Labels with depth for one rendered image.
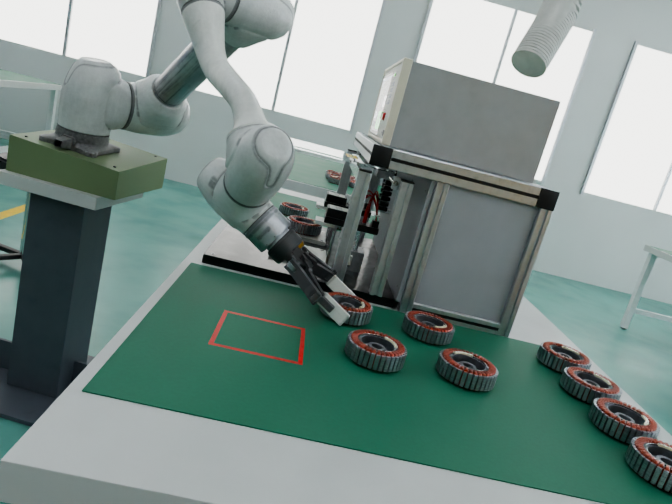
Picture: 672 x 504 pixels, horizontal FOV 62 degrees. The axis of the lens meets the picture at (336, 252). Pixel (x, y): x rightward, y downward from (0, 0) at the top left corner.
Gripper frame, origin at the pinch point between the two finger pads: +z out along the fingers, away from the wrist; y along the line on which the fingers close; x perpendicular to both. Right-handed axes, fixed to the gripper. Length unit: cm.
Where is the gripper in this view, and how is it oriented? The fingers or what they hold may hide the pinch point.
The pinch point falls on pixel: (345, 306)
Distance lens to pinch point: 121.8
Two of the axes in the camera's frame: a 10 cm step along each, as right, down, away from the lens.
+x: 7.0, -6.7, -2.4
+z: 7.0, 7.1, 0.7
